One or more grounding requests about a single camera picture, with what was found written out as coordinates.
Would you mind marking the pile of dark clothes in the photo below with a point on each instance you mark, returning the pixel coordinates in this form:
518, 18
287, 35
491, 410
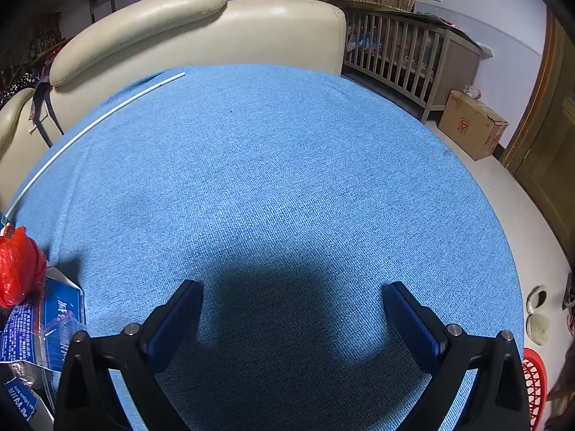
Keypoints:
13, 87

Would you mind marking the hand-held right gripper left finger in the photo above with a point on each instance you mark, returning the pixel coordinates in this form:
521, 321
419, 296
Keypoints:
173, 323

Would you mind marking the brown wooden door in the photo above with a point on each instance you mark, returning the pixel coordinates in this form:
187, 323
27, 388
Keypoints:
548, 166

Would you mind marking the wooden baby crib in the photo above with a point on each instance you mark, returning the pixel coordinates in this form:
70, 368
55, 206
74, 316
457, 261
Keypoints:
458, 63

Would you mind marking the cream leather sofa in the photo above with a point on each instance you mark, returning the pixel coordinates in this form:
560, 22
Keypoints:
269, 36

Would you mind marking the red plastic bag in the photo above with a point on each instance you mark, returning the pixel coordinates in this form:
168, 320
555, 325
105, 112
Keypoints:
20, 265

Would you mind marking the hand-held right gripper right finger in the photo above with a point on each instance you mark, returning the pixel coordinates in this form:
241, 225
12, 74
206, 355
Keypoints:
415, 323

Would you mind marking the dark wooden shelf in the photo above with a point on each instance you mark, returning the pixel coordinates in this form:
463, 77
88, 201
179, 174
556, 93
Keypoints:
31, 40

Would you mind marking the brown cardboard box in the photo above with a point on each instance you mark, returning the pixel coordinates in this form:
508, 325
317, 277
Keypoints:
467, 121

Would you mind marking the thin white rod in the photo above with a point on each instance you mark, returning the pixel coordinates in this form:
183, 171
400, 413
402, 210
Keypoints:
108, 114

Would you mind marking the red plastic basket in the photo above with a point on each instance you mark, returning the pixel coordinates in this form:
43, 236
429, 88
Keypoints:
534, 390

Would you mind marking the blue tablecloth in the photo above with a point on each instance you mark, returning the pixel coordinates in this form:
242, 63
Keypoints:
269, 166

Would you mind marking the blue cardboard box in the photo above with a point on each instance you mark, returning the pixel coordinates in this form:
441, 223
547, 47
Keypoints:
58, 318

